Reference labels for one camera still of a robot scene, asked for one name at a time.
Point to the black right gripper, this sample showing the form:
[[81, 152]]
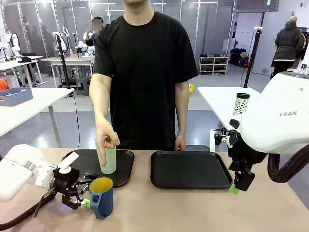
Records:
[[243, 152]]

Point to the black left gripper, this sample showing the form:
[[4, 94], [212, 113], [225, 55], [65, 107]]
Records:
[[66, 180]]

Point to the tall light green cup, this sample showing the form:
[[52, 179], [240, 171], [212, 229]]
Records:
[[111, 162]]

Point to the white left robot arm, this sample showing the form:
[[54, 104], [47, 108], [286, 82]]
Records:
[[19, 169]]

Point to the person's left forearm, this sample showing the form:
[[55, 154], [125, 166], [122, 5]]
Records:
[[182, 108]]

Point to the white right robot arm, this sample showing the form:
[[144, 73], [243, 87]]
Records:
[[280, 116]]

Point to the person's right forearm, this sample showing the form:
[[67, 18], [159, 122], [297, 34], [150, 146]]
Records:
[[100, 96]]

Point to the person's right hand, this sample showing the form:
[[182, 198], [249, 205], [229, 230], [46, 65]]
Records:
[[106, 135]]

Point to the person's left hand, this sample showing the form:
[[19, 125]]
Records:
[[180, 142]]

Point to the blue mug yellow inside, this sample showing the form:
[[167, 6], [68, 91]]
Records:
[[103, 198]]

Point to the black plastic tray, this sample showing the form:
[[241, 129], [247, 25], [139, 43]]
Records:
[[190, 169], [124, 166]]

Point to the black white patterned tumbler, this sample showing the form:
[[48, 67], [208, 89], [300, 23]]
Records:
[[241, 104]]

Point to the white side table with tumbler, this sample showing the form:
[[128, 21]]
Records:
[[217, 101]]

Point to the yellow plastic crate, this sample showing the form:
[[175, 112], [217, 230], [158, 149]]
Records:
[[191, 88]]

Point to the grey plastic stool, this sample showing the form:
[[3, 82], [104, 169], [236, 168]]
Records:
[[83, 86]]

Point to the blue storage bin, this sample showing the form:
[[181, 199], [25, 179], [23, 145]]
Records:
[[15, 96]]

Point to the wooden shoe rack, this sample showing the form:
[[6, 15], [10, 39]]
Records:
[[213, 65]]

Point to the black pole with white box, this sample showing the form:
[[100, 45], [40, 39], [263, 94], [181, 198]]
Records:
[[251, 58]]

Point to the black bags pile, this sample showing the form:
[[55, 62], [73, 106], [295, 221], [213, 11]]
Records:
[[237, 56]]

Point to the black tripod stand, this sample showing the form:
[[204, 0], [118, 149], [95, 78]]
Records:
[[62, 62]]

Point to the person's black t-shirt torso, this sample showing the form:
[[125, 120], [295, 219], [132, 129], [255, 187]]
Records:
[[144, 77]]

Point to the beige background work table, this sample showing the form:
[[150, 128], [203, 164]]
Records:
[[67, 60]]

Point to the person in black jacket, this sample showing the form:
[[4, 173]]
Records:
[[288, 41]]

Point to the white background humanoid robot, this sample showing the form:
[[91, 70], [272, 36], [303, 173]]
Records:
[[60, 41]]

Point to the background person blurred face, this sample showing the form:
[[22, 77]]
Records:
[[93, 36]]

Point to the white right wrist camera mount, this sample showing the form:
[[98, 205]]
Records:
[[222, 139]]

